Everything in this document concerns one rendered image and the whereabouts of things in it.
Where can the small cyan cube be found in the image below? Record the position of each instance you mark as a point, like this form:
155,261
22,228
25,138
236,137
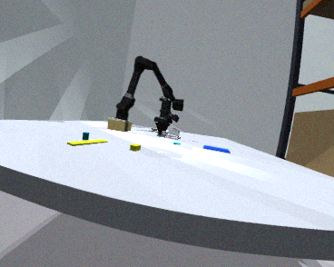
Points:
86,136

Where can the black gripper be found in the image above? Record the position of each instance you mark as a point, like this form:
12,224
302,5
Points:
162,120

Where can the yellow flat bar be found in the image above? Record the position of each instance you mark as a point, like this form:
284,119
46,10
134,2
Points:
73,143

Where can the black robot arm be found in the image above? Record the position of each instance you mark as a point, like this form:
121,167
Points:
128,99

